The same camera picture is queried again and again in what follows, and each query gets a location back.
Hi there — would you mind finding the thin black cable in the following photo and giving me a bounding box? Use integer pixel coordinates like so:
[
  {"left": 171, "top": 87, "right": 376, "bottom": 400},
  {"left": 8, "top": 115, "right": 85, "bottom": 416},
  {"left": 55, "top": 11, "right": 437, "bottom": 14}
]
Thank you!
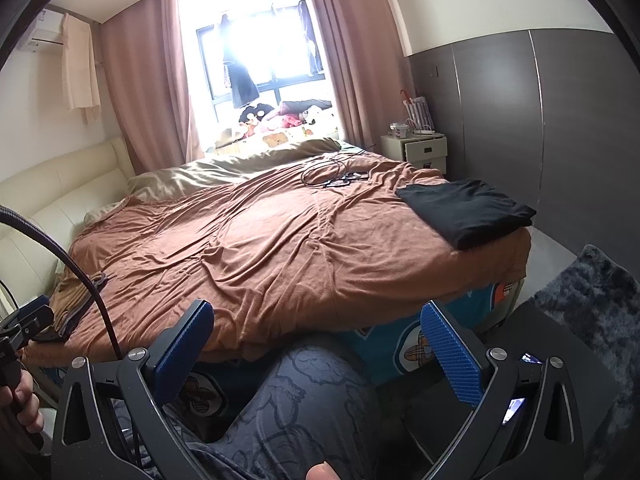
[{"left": 301, "top": 156, "right": 371, "bottom": 186}]

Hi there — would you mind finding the pink curtain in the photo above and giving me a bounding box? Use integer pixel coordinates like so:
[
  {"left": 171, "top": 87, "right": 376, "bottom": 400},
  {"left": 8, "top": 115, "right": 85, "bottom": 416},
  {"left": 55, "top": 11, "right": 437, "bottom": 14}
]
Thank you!
[
  {"left": 295, "top": 0, "right": 416, "bottom": 148},
  {"left": 100, "top": 0, "right": 213, "bottom": 173}
]

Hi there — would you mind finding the beige hanging cloth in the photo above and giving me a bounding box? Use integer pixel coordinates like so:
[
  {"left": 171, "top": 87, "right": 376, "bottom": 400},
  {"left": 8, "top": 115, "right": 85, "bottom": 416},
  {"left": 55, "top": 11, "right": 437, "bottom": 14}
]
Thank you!
[{"left": 61, "top": 12, "right": 101, "bottom": 125}]

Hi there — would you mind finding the pile of plush toys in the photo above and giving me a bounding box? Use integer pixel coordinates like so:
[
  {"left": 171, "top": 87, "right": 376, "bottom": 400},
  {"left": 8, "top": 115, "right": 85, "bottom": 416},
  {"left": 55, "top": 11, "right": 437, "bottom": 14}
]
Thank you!
[{"left": 232, "top": 100, "right": 336, "bottom": 141}]

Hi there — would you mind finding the white air conditioner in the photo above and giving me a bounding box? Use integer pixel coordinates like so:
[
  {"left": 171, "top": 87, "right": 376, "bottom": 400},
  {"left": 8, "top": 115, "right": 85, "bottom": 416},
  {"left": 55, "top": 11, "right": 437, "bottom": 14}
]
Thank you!
[{"left": 17, "top": 9, "right": 66, "bottom": 53}]

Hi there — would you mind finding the person's leg in patterned pants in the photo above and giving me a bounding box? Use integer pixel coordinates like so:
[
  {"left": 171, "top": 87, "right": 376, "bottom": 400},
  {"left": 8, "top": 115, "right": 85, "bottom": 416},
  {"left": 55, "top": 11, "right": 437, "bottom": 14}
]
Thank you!
[{"left": 150, "top": 335, "right": 381, "bottom": 480}]

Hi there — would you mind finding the black long-sleeve shirt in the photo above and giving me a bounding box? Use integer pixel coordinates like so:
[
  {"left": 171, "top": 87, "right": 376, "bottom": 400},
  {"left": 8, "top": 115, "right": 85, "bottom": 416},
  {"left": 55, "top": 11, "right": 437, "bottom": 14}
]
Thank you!
[{"left": 395, "top": 178, "right": 537, "bottom": 251}]

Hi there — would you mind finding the grey wardrobe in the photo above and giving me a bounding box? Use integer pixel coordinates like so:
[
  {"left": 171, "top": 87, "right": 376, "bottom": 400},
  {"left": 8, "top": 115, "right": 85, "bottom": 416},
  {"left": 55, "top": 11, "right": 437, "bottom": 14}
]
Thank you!
[{"left": 407, "top": 30, "right": 640, "bottom": 256}]

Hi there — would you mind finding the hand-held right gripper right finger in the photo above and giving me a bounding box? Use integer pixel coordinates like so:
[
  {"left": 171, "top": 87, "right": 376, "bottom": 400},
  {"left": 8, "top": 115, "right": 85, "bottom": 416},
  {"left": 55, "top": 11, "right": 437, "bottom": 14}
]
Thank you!
[{"left": 420, "top": 300, "right": 598, "bottom": 480}]

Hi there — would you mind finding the dark hanging garment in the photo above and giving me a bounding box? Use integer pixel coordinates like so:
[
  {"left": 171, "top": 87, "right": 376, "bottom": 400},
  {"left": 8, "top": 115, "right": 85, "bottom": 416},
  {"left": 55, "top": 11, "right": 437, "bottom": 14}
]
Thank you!
[
  {"left": 297, "top": 0, "right": 326, "bottom": 77},
  {"left": 220, "top": 12, "right": 261, "bottom": 109}
]

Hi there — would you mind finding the window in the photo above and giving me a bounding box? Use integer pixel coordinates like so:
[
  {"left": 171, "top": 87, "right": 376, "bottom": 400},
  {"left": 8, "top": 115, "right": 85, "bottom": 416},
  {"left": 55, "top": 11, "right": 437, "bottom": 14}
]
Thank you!
[{"left": 177, "top": 0, "right": 341, "bottom": 141}]

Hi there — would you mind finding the brown blanket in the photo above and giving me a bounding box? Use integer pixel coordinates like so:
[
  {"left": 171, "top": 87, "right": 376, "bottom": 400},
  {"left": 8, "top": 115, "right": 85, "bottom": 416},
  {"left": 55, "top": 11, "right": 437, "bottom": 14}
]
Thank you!
[{"left": 22, "top": 152, "right": 531, "bottom": 363}]

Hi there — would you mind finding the beige duvet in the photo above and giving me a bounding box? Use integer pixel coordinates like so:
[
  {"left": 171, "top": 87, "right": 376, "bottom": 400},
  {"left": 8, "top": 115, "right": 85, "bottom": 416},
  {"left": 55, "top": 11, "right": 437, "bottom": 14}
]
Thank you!
[{"left": 82, "top": 137, "right": 343, "bottom": 226}]

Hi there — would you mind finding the black braided cable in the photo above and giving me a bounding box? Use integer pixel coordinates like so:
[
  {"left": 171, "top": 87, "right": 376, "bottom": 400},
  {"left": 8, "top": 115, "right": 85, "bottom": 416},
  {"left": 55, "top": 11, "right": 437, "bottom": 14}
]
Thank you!
[{"left": 0, "top": 205, "right": 123, "bottom": 361}]

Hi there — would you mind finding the yellow bear printed cloth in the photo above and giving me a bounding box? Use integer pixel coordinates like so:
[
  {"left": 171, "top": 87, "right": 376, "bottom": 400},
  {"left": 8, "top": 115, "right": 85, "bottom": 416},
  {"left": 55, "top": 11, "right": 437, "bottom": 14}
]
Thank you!
[{"left": 215, "top": 127, "right": 341, "bottom": 155}]

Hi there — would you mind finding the teal cartoon bedsheet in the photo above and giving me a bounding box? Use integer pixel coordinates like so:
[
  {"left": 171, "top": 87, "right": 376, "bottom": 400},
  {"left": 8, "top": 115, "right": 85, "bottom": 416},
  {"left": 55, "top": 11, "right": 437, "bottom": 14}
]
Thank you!
[{"left": 40, "top": 280, "right": 523, "bottom": 416}]

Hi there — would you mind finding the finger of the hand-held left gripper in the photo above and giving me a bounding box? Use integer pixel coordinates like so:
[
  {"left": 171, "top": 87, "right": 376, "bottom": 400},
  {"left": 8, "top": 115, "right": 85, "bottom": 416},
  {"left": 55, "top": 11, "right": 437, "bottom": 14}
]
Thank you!
[{"left": 7, "top": 295, "right": 55, "bottom": 346}]

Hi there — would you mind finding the person's left hand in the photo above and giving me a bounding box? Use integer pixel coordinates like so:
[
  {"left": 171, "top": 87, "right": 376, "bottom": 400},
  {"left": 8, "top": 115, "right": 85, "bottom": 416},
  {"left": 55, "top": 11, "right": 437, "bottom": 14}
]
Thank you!
[{"left": 0, "top": 372, "right": 47, "bottom": 436}]

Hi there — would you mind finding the grey shaggy rug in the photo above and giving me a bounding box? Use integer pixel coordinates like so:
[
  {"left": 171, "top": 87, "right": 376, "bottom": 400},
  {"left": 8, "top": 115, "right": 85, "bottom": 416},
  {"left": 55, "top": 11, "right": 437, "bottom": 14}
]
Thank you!
[{"left": 530, "top": 245, "right": 640, "bottom": 466}]

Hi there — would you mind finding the stack of folded clothes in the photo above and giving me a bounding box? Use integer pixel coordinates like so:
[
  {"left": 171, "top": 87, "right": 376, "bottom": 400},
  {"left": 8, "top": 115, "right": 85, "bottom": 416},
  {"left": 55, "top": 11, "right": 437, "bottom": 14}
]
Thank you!
[{"left": 37, "top": 271, "right": 108, "bottom": 342}]

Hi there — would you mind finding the cream padded headboard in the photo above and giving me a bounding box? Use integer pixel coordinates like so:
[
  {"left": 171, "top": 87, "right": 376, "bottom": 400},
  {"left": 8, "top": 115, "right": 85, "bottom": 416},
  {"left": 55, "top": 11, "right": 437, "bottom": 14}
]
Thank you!
[{"left": 0, "top": 136, "right": 133, "bottom": 306}]

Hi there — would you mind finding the person's right hand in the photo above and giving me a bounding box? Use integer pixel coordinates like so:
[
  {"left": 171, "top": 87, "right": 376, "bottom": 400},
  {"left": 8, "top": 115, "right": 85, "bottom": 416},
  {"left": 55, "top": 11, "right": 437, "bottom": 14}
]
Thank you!
[{"left": 305, "top": 461, "right": 347, "bottom": 480}]

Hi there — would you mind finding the cream nightstand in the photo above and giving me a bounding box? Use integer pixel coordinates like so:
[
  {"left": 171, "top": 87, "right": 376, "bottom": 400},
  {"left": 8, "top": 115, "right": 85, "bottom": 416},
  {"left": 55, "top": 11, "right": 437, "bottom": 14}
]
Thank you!
[{"left": 381, "top": 132, "right": 448, "bottom": 178}]

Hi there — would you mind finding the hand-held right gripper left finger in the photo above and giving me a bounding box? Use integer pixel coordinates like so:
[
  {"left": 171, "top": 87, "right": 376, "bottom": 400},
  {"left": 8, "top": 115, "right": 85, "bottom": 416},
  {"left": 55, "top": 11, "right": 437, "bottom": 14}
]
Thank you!
[{"left": 50, "top": 299, "right": 216, "bottom": 480}]

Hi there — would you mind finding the black and white plush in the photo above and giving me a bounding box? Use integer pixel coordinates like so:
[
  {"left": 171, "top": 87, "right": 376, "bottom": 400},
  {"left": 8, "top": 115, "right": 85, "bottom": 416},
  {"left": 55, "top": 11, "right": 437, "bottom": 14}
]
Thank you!
[{"left": 239, "top": 102, "right": 276, "bottom": 124}]

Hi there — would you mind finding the black flat cable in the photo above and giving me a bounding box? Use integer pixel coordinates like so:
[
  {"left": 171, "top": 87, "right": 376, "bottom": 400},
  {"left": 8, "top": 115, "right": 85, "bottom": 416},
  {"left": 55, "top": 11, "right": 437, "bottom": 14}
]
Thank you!
[{"left": 324, "top": 171, "right": 370, "bottom": 191}]

